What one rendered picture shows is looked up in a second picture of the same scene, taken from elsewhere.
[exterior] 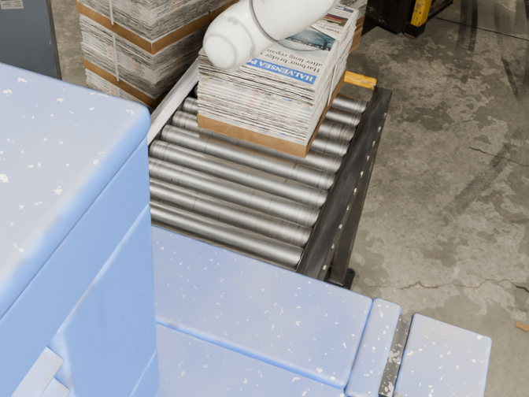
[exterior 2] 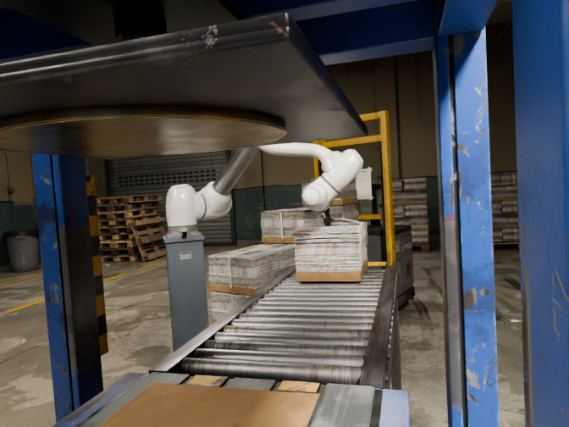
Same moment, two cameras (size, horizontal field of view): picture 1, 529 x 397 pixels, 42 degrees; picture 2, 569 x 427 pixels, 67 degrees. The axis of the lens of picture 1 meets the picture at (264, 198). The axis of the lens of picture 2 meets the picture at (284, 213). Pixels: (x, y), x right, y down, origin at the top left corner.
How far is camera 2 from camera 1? 0.90 m
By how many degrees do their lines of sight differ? 41
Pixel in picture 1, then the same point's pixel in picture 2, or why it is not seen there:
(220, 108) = (308, 263)
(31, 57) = (193, 289)
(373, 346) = not seen: outside the picture
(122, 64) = not seen: hidden behind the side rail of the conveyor
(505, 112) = not seen: hidden behind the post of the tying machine
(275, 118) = (339, 259)
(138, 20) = (246, 277)
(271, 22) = (333, 178)
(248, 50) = (324, 193)
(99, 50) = (222, 309)
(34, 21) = (196, 266)
